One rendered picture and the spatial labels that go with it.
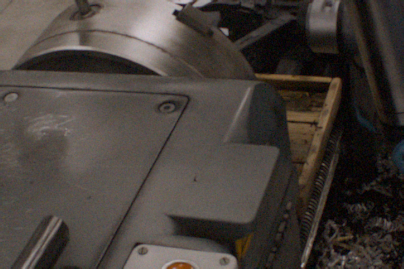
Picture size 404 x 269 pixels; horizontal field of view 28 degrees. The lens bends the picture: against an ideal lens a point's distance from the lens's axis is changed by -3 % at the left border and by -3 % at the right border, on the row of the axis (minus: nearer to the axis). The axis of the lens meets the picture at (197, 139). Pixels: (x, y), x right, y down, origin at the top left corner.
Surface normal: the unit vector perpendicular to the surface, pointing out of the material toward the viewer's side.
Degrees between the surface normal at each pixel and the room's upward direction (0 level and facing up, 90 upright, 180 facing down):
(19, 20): 0
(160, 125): 0
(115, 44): 13
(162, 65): 33
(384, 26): 92
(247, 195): 0
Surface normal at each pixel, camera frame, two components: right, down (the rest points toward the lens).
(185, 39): 0.44, -0.60
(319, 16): -0.31, -0.21
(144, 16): 0.12, -0.75
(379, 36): -0.27, 0.68
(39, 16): -0.15, -0.80
